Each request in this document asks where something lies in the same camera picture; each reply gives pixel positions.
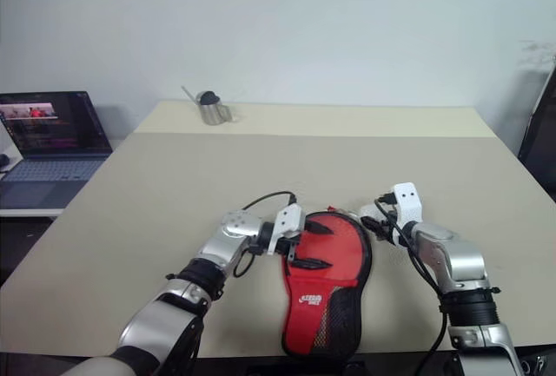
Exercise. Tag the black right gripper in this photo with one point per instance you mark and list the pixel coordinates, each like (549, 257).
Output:
(379, 226)

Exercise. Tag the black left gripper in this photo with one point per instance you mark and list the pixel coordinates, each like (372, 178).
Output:
(290, 243)

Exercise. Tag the red and black paddle case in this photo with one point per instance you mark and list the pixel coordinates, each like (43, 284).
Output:
(330, 289)

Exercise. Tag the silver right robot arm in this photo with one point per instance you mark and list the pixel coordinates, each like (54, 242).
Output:
(460, 259)

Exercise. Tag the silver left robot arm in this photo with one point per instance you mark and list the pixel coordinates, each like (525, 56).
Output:
(217, 250)

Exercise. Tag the silver metal pitcher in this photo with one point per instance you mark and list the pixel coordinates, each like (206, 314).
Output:
(213, 111)

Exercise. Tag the beige robot torso cover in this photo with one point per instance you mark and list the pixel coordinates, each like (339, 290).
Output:
(95, 367)

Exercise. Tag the open laptop computer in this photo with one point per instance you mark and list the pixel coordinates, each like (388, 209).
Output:
(52, 133)

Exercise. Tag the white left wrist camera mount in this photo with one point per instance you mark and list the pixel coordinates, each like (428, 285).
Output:
(289, 219)

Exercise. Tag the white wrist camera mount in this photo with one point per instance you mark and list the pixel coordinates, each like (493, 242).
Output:
(289, 219)
(408, 202)

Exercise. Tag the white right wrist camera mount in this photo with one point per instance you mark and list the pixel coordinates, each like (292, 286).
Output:
(408, 202)

